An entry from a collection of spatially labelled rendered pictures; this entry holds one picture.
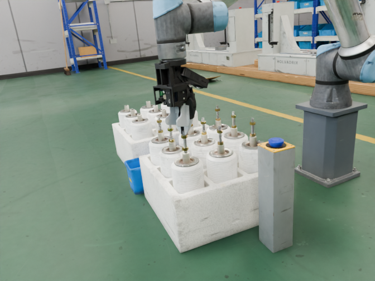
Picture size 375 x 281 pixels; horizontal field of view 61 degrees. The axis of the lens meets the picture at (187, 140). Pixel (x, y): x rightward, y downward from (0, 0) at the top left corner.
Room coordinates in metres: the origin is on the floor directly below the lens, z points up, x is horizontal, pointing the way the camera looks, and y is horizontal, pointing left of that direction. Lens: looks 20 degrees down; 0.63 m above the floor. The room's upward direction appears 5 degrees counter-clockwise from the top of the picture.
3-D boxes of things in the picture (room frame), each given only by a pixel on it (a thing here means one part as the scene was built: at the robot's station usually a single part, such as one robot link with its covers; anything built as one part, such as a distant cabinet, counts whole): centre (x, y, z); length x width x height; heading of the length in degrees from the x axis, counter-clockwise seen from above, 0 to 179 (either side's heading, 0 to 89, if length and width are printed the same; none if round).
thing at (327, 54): (1.18, -0.57, 0.47); 0.13 x 0.12 x 0.14; 18
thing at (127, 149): (1.54, 0.14, 0.09); 0.39 x 0.39 x 0.18; 23
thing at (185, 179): (0.87, 0.01, 0.16); 0.10 x 0.10 x 0.18
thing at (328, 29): (6.25, -2.99, 0.36); 0.50 x 0.38 x 0.21; 115
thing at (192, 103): (0.85, -0.01, 0.43); 0.05 x 0.02 x 0.09; 48
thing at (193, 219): (1.02, -0.06, 0.09); 0.39 x 0.39 x 0.18; 21
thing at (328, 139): (1.19, -0.57, 0.15); 0.19 x 0.19 x 0.30; 25
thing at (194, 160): (0.87, 0.01, 0.25); 0.08 x 0.08 x 0.01
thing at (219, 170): (0.91, -0.10, 0.16); 0.10 x 0.10 x 0.18
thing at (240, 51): (5.11, -0.62, 0.45); 1.61 x 0.57 x 0.74; 25
